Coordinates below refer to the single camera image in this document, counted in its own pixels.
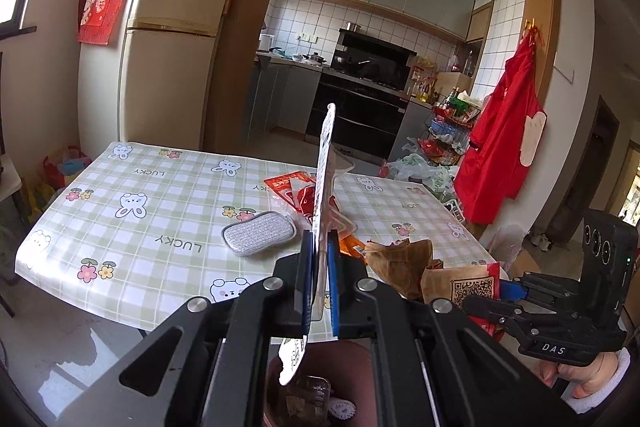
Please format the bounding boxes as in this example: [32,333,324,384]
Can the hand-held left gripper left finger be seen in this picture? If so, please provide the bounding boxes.
[55,229,318,427]

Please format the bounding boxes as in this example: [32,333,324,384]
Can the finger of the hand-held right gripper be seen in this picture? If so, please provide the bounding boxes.
[462,294,552,344]
[499,271,583,309]

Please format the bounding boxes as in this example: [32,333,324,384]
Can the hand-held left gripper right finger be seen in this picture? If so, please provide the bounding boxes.
[325,231,587,427]

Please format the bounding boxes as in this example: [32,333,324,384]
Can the brown trash bin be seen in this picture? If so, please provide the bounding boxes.
[264,339,375,427]

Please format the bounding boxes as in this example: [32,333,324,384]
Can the white printed plastic bag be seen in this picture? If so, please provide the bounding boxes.
[277,103,359,388]

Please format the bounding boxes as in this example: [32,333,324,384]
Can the person's right forearm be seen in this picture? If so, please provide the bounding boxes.
[560,347,640,427]

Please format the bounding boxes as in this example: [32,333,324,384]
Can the person's right hand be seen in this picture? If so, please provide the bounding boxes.
[542,349,626,402]

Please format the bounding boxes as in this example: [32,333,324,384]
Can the brown paper bag with label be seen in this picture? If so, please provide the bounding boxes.
[421,262,502,309]

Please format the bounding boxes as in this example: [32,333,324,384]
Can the crumpled brown paper bag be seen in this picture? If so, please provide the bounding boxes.
[364,238,435,301]

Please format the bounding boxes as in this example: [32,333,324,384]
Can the silver scouring pad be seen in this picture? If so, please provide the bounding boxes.
[221,209,299,261]

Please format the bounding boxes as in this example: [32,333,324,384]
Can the red paper packet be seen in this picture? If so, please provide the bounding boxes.
[263,171,346,229]

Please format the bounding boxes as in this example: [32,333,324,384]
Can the clear plastic container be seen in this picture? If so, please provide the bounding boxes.
[284,374,334,427]

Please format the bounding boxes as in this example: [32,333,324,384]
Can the pile of plastic bags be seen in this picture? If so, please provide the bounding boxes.
[384,151,457,198]

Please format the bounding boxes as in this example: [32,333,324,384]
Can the red apron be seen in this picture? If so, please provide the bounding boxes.
[452,38,548,226]

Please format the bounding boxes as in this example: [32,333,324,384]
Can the checked printed tablecloth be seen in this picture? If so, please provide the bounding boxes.
[15,141,495,339]

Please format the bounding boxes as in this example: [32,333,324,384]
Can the black built-in oven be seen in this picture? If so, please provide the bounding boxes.
[305,72,409,160]

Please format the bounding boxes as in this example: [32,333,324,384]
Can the grey base cabinet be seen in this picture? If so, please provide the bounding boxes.
[247,57,322,144]

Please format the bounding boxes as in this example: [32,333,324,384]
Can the cardboard box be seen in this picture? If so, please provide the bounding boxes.
[435,72,472,102]

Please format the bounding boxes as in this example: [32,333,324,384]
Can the black range hood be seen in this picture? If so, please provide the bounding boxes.
[332,28,418,84]

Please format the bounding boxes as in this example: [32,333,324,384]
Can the beige refrigerator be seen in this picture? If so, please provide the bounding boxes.
[117,0,251,154]

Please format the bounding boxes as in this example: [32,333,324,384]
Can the colourful bags on floor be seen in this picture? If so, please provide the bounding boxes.
[42,146,92,188]

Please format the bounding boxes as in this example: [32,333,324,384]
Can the wire rack with snacks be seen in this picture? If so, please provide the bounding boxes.
[417,99,484,168]

